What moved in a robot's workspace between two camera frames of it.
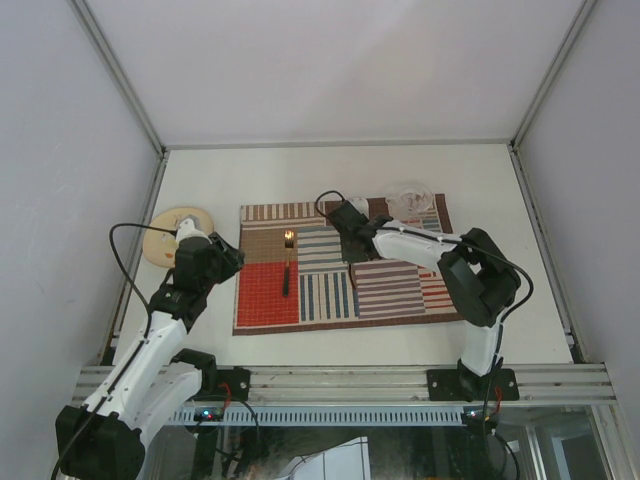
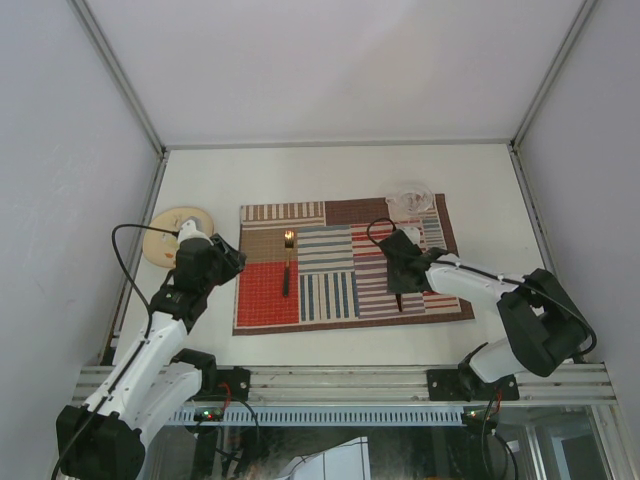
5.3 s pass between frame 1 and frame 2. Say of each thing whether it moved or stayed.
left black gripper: stayed
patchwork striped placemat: stayed
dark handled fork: stayed
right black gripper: moved
